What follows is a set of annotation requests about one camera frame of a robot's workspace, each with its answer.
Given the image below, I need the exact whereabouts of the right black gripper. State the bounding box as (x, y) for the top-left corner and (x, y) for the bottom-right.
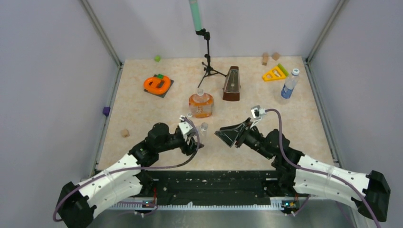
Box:
(215, 117), (273, 160)

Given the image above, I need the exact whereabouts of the clear bottle blue cap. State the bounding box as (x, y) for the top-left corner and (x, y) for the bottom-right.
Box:
(199, 122), (209, 137)

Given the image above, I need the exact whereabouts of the orange clear plastic bottle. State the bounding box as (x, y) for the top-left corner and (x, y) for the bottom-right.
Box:
(189, 88), (214, 118)

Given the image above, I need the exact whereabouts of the blue water bottle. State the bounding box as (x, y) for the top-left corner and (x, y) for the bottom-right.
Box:
(280, 68), (300, 99)

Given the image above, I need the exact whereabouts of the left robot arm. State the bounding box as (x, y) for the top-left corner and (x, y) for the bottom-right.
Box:
(52, 118), (204, 228)

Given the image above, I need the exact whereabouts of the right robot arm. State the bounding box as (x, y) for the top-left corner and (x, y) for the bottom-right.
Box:
(214, 119), (391, 222)

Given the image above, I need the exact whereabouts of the brown metronome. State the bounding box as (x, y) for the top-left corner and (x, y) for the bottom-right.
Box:
(222, 66), (241, 102)

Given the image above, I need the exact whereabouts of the wooden cube near left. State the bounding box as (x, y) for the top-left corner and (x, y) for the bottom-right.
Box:
(120, 129), (130, 138)

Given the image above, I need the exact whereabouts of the black tripod stand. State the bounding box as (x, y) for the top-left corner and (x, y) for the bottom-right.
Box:
(196, 28), (227, 88)

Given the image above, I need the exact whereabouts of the yellow triangle toy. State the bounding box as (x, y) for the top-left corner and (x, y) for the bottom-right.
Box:
(262, 66), (286, 82)

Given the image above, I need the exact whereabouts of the green stick toy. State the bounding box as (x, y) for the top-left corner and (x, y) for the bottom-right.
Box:
(277, 64), (289, 77)

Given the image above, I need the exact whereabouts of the left wooden block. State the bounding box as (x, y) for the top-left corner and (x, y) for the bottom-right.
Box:
(262, 52), (269, 66)

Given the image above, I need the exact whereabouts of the wooden block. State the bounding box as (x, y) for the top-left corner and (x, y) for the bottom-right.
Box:
(262, 52), (269, 66)
(271, 52), (281, 61)

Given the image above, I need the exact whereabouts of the purple block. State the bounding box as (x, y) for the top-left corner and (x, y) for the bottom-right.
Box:
(102, 106), (111, 117)

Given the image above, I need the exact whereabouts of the right wooden block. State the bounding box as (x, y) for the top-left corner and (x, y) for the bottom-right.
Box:
(271, 52), (281, 61)

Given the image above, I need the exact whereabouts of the green foam microphone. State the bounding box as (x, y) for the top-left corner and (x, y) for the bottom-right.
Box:
(189, 0), (203, 33)

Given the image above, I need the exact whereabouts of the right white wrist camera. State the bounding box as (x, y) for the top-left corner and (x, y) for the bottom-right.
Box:
(251, 105), (266, 127)

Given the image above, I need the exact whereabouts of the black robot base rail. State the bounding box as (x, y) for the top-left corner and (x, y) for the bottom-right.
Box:
(94, 170), (311, 215)

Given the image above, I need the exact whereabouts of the grey square base plate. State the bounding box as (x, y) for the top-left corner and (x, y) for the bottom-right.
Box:
(144, 74), (174, 99)

